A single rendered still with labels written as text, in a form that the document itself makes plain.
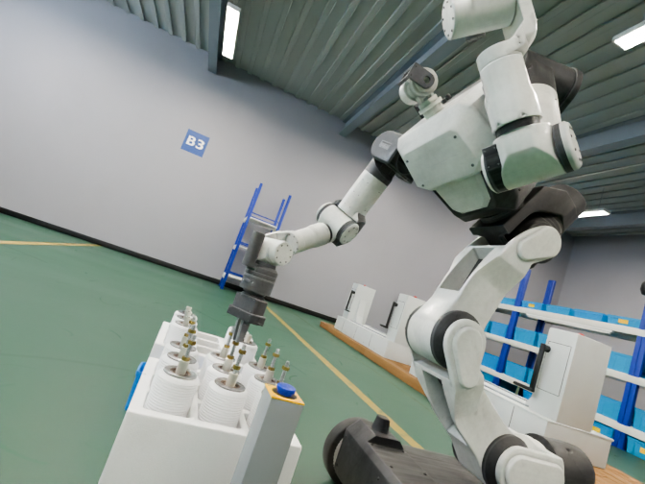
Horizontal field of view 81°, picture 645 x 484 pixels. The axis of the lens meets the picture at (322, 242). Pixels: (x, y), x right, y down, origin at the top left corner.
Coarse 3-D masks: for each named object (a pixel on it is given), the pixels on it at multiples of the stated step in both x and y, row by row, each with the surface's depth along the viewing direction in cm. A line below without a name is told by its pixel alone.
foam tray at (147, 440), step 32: (128, 416) 75; (160, 416) 78; (192, 416) 83; (128, 448) 75; (160, 448) 77; (192, 448) 79; (224, 448) 81; (128, 480) 75; (160, 480) 77; (192, 480) 79; (224, 480) 81; (288, 480) 86
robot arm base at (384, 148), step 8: (384, 136) 113; (392, 136) 111; (376, 144) 114; (384, 144) 112; (392, 144) 110; (376, 152) 113; (384, 152) 111; (392, 152) 108; (384, 160) 109; (392, 160) 109; (400, 160) 110; (392, 168) 111; (400, 168) 111; (400, 176) 115; (408, 176) 114
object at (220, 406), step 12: (216, 384) 86; (204, 396) 87; (216, 396) 84; (228, 396) 84; (240, 396) 86; (204, 408) 85; (216, 408) 84; (228, 408) 84; (240, 408) 87; (204, 420) 84; (216, 420) 84; (228, 420) 84
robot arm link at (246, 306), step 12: (252, 276) 99; (252, 288) 98; (264, 288) 99; (240, 300) 101; (252, 300) 99; (228, 312) 102; (240, 312) 100; (252, 312) 98; (264, 312) 101; (252, 324) 97
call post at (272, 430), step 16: (272, 400) 71; (256, 416) 75; (272, 416) 71; (288, 416) 72; (256, 432) 72; (272, 432) 71; (288, 432) 72; (256, 448) 70; (272, 448) 71; (288, 448) 72; (240, 464) 74; (256, 464) 70; (272, 464) 71; (240, 480) 70; (256, 480) 70; (272, 480) 71
